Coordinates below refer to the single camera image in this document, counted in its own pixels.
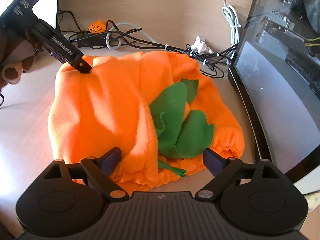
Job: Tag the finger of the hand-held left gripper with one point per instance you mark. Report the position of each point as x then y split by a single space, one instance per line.
82 65
58 56

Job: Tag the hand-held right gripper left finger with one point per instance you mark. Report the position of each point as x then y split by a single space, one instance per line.
111 161

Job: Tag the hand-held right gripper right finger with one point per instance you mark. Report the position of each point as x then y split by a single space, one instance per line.
212 162

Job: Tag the orange pumpkin costume green leaves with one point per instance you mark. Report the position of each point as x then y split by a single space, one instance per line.
107 105

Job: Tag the person's left hand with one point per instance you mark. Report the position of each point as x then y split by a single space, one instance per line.
26 62

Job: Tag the black power adapter brick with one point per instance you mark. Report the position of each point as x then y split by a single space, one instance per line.
90 41

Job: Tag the orange pumpkin figurine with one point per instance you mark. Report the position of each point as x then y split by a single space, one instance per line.
96 26

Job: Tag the glass panel computer case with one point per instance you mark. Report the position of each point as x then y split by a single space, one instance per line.
280 80

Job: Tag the crumpled white tissue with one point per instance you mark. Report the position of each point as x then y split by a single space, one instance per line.
200 45

